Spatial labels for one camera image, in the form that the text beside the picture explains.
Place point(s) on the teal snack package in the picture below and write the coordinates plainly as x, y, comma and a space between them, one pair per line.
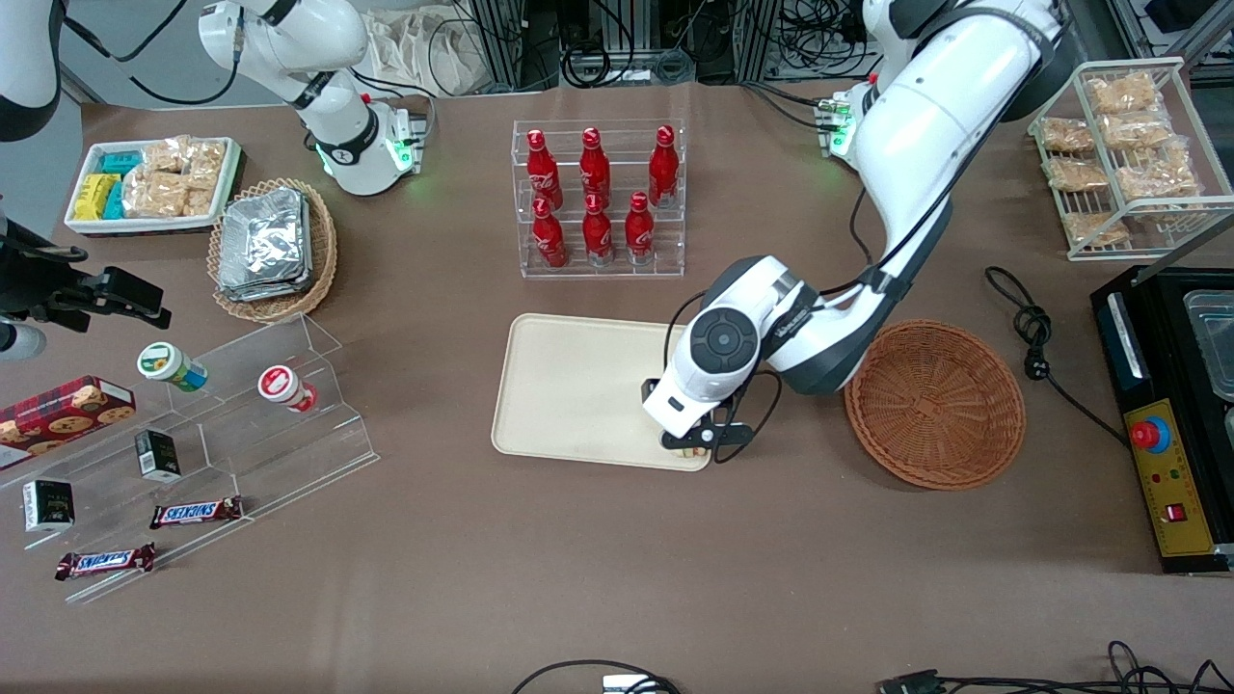
120, 163
115, 202

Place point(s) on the red cola bottle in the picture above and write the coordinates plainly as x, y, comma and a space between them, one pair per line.
638, 231
598, 233
662, 166
549, 236
542, 169
595, 166

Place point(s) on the beige plastic serving tray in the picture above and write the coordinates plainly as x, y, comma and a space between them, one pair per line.
569, 386

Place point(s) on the clear acrylic stepped display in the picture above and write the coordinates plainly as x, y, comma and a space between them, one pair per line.
289, 453

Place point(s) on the white cloth bag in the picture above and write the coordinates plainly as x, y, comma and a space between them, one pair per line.
424, 48

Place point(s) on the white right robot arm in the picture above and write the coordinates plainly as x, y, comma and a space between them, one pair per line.
289, 39

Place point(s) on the white rectangular snack tray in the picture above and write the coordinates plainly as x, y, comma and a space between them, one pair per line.
82, 226

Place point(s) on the clear bag of puffed snacks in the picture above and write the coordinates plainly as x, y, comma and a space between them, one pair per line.
1136, 130
1157, 178
1077, 174
1123, 93
1096, 228
1066, 135

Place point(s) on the clear acrylic bottle rack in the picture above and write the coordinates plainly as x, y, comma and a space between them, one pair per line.
603, 272

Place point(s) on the triangle sandwich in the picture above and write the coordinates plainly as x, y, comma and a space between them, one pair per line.
690, 452

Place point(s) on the green lid yogurt cup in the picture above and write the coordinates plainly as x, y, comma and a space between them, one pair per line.
169, 364

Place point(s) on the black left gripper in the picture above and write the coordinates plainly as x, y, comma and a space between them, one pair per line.
726, 402

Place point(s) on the yellow black control box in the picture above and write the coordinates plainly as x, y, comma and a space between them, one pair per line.
1171, 482

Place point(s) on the clear plastic container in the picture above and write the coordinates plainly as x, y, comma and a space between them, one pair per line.
1213, 342

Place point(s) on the aluminium frame rack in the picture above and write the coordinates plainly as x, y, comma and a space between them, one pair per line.
521, 39

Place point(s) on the clear bag of crackers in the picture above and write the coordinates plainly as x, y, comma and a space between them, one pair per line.
166, 156
154, 195
200, 198
207, 159

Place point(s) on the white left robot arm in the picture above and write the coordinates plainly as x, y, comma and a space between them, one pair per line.
925, 106

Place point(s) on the small black carton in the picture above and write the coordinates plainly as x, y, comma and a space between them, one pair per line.
157, 455
48, 505

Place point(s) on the yellow snack package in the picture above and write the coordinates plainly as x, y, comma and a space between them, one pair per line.
94, 196

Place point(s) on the grey metal bar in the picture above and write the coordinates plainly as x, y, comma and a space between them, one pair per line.
1186, 246

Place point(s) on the red lid yogurt cup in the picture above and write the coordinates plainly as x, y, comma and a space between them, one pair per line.
281, 386

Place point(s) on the black countertop appliance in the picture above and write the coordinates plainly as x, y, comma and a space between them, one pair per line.
1157, 337

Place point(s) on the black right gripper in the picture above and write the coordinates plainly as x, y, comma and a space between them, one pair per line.
39, 281

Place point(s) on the red cookie box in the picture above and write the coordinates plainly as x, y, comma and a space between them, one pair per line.
63, 414

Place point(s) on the stack of foil containers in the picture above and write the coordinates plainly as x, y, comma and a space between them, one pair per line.
265, 246

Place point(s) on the light wicker oval basket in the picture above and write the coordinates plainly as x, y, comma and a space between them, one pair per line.
323, 251

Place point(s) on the brown wicker round basket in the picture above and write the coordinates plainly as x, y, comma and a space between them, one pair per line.
935, 405

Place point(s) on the snickers chocolate bar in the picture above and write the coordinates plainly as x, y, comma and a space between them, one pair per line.
196, 513
104, 561

